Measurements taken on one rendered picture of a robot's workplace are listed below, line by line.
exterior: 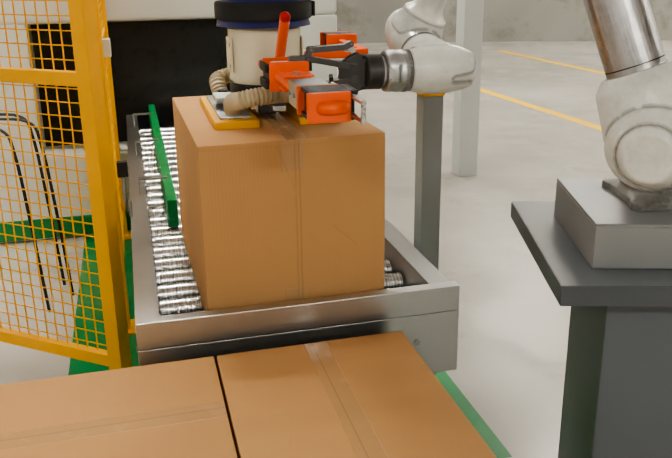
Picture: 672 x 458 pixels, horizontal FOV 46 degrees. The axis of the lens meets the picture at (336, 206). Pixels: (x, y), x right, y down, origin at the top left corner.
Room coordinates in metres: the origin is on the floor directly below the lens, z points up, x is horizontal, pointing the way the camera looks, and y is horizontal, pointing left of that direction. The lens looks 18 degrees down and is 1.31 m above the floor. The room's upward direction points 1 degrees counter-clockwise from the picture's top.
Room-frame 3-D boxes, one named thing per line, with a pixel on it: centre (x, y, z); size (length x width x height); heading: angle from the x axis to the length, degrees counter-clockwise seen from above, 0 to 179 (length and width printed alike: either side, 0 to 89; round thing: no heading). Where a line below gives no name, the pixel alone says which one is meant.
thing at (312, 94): (1.30, 0.02, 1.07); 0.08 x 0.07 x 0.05; 15
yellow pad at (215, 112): (1.86, 0.26, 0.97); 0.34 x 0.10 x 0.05; 15
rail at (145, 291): (2.57, 0.68, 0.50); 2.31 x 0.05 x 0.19; 15
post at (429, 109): (2.21, -0.27, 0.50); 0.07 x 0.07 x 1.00; 15
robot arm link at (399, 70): (1.68, -0.13, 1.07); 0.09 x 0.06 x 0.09; 15
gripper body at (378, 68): (1.67, -0.06, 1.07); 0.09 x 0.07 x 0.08; 105
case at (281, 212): (1.87, 0.17, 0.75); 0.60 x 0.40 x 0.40; 16
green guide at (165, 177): (2.93, 0.71, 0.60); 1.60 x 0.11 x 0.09; 15
